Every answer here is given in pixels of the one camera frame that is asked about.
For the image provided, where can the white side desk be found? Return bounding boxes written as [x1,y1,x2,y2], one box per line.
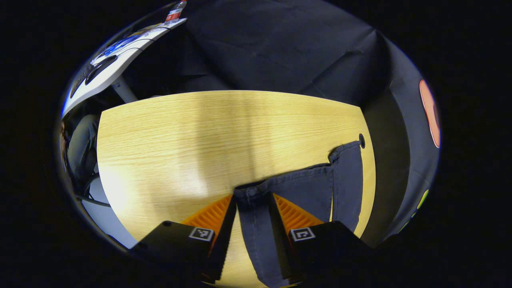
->
[60,18,188,118]

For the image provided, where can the black desk device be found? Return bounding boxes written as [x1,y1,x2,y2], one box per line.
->
[70,55,118,98]

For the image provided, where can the black backdrop cloth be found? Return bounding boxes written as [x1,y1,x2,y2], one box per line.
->
[132,0,442,249]

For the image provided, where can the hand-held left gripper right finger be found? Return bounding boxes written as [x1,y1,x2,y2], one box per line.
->
[267,193,375,283]

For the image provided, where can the grey office chair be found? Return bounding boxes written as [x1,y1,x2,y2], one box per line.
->
[64,114,110,208]

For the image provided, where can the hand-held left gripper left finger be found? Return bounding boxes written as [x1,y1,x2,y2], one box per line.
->
[130,195,238,281]

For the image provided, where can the blue printed sheet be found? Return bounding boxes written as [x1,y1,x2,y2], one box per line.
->
[98,34,142,58]

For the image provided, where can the dark grey jeans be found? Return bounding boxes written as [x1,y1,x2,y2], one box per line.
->
[233,141,364,288]

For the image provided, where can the red label bottle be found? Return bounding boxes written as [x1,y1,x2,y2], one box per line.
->
[165,0,188,22]

